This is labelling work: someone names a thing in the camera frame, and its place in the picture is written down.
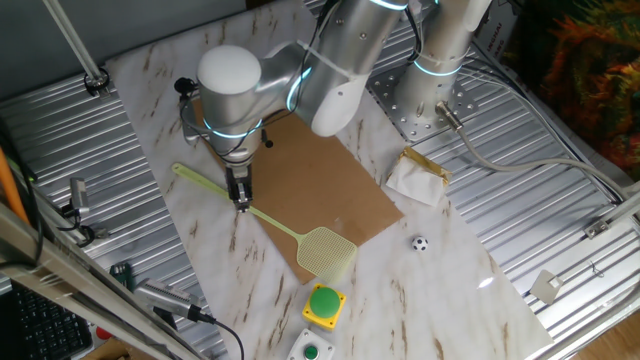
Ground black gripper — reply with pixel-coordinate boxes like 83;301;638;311
224;162;254;214

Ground yellow-green plastic flyswatter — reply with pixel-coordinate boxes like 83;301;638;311
171;162;359;285

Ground brown cardboard sheet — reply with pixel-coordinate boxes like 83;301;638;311
192;97;405;285

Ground silver ribbed adapter box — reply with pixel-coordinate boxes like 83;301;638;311
133;278;201;321

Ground yellow box green button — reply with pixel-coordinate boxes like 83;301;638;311
301;282;347;331

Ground green hex key set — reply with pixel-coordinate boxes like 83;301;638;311
109;262;135;292

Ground white box green button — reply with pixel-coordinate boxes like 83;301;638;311
285;328;336;360

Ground gold wrapped tissue pack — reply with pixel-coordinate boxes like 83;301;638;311
384;145;454;208

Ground aluminium robot mounting plate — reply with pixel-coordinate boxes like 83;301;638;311
367;64;479;144

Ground brown wooden box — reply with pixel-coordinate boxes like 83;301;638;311
82;337;131;360

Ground orange pipe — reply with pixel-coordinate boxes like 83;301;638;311
0;147;30;226

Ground black keyboard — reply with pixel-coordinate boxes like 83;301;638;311
0;282;94;360

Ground white square tag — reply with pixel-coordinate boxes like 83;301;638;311
529;269;565;306

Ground orange green patterned cloth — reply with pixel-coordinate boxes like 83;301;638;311
504;0;640;181

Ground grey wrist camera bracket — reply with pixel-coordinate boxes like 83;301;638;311
179;94;214;147

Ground black adapter cable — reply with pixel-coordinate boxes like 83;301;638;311
192;309;246;360

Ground grey camera on clamp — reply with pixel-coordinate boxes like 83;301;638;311
62;177;109;241

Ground aluminium frame beam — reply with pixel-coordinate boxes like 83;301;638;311
0;202;206;360

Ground black hanging cable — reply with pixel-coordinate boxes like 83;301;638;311
0;117;44;266

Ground metal camera pole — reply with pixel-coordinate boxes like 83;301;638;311
42;0;111;99

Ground grey cable metal connector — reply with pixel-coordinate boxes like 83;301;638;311
434;99;631;201

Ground aluminium profile with bracket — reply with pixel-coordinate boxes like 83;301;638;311
583;192;640;240

